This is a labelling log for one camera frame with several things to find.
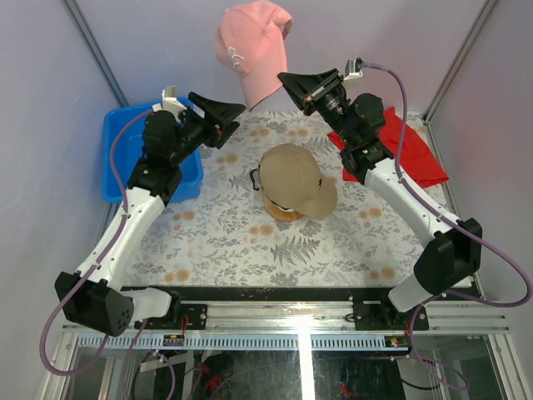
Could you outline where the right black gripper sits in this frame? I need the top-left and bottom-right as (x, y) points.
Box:
(278, 70), (356, 147)

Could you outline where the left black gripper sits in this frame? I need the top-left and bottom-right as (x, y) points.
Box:
(168, 92), (243, 167)

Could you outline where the dark green cap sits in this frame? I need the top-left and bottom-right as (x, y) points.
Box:
(249, 167), (262, 192)

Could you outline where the pink cap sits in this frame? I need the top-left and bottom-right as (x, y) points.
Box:
(215, 1), (293, 111)

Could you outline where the khaki cap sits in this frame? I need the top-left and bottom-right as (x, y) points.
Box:
(258, 143), (337, 219)

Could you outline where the wooden hat stand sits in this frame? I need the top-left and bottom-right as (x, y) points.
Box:
(265, 202), (304, 223)

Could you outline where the red cloth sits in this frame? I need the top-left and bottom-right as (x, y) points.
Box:
(326, 106), (450, 188)

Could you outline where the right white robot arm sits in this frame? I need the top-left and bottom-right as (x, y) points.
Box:
(278, 69), (482, 329)

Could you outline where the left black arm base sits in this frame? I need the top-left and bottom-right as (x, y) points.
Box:
(162, 300), (208, 332)

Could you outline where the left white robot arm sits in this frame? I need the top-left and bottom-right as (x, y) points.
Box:
(54, 92), (246, 337)

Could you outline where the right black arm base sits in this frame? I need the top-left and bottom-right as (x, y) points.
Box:
(353, 298), (429, 333)

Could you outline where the blue plastic bin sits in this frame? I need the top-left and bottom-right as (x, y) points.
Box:
(102, 102), (203, 203)

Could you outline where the floral table mat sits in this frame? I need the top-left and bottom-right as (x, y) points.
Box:
(124, 112), (423, 288)

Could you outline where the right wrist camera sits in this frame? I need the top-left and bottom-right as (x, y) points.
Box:
(342, 57), (364, 83)

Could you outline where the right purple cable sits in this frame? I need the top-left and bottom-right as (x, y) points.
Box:
(361, 60), (533, 391)

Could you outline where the purple cable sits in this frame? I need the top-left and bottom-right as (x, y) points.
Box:
(361, 60), (533, 391)
(38, 108), (176, 400)

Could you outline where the aluminium rail frame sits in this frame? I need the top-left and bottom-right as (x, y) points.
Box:
(49, 287), (532, 399)

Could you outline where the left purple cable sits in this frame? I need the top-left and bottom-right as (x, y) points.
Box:
(38, 108), (176, 400)

